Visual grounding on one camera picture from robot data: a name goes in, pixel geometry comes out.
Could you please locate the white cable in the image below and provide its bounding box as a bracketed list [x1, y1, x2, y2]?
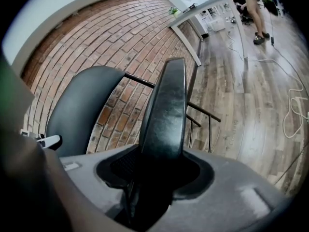
[226, 31, 309, 139]

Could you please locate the white storage box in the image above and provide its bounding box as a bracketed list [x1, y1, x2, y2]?
[207, 17, 227, 32]

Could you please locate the thin black cable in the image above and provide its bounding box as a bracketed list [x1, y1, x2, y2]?
[272, 144, 309, 186]

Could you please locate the black cable with adapter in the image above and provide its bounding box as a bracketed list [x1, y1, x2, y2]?
[267, 7, 309, 96]

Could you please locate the white plastic lever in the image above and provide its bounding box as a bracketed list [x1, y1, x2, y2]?
[35, 134, 63, 150]

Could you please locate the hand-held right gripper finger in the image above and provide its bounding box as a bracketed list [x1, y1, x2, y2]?
[139, 57, 187, 161]

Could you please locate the small black box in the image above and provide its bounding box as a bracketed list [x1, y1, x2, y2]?
[183, 3, 198, 13]

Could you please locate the white metal table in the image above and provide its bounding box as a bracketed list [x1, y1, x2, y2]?
[168, 0, 249, 67]

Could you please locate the small potted green plant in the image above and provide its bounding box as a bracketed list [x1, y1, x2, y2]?
[168, 6, 180, 19]

